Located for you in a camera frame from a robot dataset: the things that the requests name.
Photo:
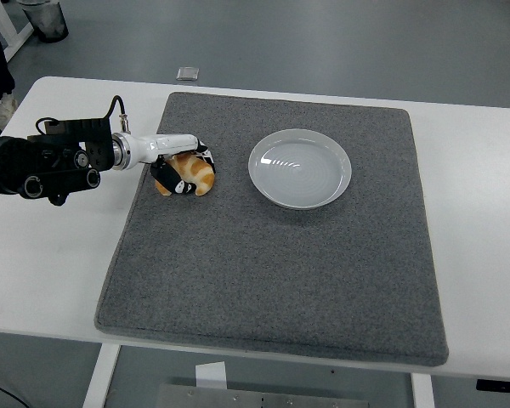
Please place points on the orange croissant bread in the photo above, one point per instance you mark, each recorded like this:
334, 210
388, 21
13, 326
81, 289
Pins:
195, 170

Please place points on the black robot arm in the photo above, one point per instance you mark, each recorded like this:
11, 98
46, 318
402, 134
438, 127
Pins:
13, 161

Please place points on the white furniture frame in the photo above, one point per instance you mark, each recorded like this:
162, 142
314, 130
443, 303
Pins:
17, 38

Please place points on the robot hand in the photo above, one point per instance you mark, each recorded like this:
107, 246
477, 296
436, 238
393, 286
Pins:
161, 143

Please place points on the silver floor socket cover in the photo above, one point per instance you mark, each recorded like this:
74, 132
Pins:
188, 73

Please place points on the black mesh wastebasket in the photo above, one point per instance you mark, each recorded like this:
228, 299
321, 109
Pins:
47, 19

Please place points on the white table leg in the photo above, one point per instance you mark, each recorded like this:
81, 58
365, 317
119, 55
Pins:
423, 391
100, 374

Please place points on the grey felt mat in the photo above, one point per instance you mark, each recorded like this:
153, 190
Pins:
272, 263

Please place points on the round grey plate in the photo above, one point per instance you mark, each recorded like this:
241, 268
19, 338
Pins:
302, 170

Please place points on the black table control panel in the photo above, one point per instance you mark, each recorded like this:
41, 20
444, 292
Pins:
501, 385

